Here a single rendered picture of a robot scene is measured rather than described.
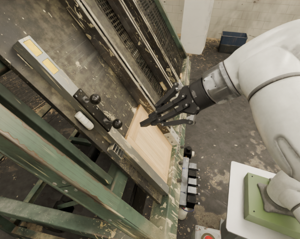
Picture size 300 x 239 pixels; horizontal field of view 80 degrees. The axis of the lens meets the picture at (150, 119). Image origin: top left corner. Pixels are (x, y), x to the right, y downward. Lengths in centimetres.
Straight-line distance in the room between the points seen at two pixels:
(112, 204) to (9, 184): 202
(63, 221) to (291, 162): 113
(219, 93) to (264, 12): 586
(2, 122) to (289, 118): 60
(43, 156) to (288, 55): 60
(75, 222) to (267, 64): 115
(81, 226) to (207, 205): 132
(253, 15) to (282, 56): 586
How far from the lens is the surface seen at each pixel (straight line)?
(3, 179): 274
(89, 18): 97
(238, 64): 42
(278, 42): 41
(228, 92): 43
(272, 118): 35
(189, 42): 505
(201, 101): 45
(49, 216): 130
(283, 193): 121
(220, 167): 240
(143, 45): 137
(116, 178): 87
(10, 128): 57
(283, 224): 132
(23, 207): 140
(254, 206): 129
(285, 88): 37
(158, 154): 110
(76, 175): 63
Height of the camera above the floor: 189
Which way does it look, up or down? 42 degrees down
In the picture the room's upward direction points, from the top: straight up
